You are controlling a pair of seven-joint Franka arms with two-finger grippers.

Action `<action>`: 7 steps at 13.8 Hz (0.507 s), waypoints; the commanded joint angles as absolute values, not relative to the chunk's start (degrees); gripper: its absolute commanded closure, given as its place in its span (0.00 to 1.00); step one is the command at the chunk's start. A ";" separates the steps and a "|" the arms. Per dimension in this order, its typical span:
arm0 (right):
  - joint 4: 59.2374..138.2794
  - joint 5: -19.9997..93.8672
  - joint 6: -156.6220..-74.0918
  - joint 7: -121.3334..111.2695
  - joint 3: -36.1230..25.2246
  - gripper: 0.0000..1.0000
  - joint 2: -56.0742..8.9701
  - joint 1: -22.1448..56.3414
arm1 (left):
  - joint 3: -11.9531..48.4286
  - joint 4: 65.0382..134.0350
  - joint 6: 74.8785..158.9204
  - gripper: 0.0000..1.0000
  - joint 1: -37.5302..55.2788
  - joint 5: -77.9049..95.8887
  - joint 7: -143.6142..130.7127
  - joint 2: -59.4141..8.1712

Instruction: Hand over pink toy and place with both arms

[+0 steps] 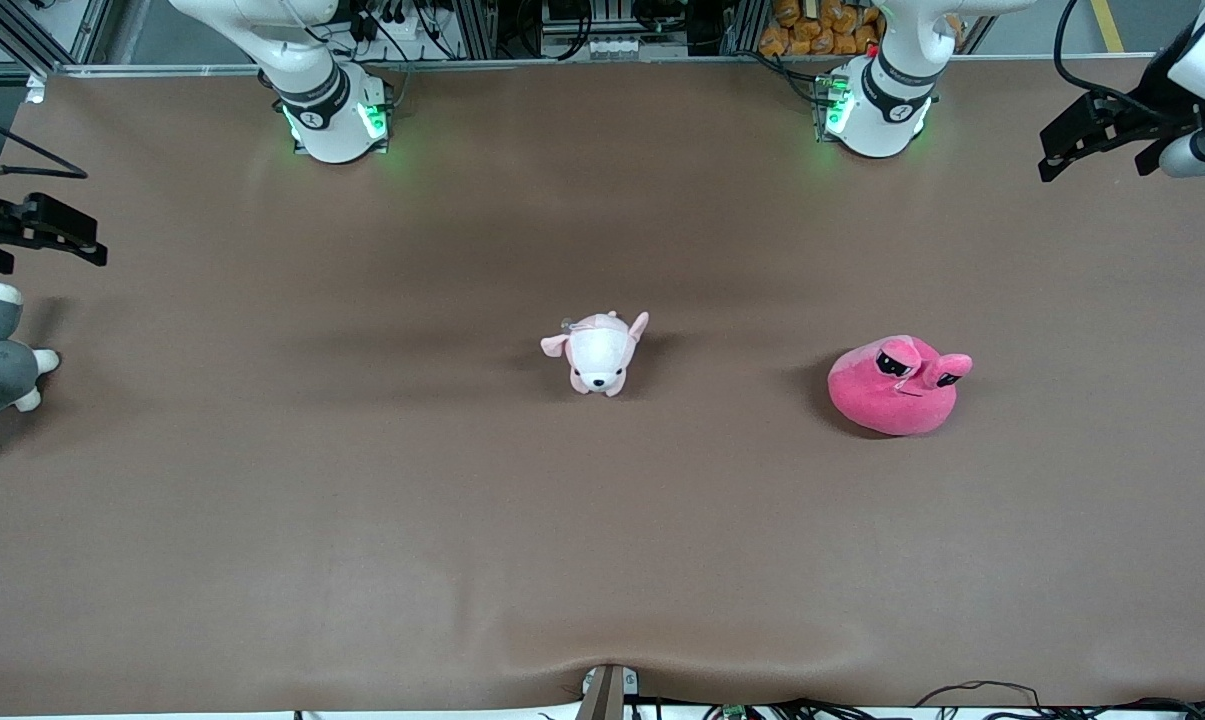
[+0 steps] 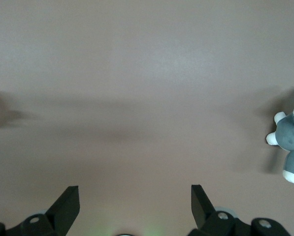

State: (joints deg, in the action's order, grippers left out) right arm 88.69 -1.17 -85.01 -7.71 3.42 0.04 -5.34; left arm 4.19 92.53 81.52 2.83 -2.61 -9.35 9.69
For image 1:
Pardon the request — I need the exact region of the pink white plush dog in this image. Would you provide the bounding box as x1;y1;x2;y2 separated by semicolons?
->
540;311;651;398

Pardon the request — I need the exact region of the pile of orange plush toys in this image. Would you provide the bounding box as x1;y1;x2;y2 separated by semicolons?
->
757;0;965;58

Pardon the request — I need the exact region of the pink plush slug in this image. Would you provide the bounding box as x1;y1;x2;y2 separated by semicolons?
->
827;335;974;438

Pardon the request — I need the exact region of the white power strip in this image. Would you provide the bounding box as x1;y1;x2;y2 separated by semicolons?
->
582;37;665;60

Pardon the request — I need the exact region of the brown table mat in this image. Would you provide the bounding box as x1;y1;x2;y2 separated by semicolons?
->
0;55;1205;717

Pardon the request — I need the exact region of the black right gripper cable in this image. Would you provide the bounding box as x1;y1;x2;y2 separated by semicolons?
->
0;104;91;182

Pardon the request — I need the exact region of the aluminium table frame rail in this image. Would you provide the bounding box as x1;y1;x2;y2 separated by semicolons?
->
0;52;1163;79

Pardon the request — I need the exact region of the black cable bundle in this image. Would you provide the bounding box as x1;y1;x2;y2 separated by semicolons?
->
1042;696;1205;720

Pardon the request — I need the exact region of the thin black looped cable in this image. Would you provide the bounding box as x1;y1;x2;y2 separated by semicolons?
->
912;679;1042;710

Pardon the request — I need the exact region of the black cable tangle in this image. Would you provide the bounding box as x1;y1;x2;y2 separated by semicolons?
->
752;698;913;720

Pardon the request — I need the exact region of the aluminium camera mount post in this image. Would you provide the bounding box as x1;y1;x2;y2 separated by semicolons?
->
574;663;641;720

